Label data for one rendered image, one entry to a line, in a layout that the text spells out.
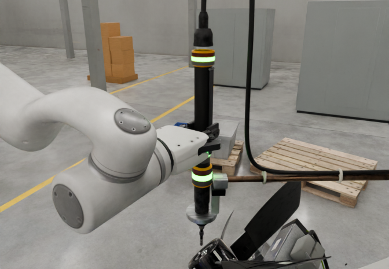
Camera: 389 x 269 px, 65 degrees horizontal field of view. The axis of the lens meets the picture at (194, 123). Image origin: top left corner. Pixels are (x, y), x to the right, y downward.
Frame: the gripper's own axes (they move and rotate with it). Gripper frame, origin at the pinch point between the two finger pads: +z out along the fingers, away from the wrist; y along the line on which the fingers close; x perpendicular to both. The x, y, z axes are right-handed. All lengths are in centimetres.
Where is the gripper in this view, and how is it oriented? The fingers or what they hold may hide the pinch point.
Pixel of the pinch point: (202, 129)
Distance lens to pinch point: 62.8
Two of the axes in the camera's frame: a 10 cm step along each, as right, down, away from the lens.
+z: 5.5, -2.8, 7.9
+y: 8.4, 1.9, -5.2
